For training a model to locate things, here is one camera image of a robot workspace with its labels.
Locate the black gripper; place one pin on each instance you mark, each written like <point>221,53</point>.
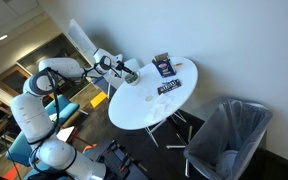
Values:
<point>120,66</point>

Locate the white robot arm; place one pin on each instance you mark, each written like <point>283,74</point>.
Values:
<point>51,157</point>

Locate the green and white mug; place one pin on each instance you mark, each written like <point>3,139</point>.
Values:
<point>133,78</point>

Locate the blue pasta box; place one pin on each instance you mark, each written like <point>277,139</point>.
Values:
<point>163,64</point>

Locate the round white table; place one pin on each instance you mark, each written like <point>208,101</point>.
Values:
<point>128,108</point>

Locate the brown candy box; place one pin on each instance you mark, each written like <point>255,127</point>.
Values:
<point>169,86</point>

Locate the crumpled white tissue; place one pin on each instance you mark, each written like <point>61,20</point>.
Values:
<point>159,108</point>

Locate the black tool case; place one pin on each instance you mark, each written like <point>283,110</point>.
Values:
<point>119,165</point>

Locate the trash bin with bag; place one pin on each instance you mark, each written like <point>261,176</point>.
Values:
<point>223,147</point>

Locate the teal chair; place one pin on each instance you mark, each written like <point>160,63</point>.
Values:
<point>35,122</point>

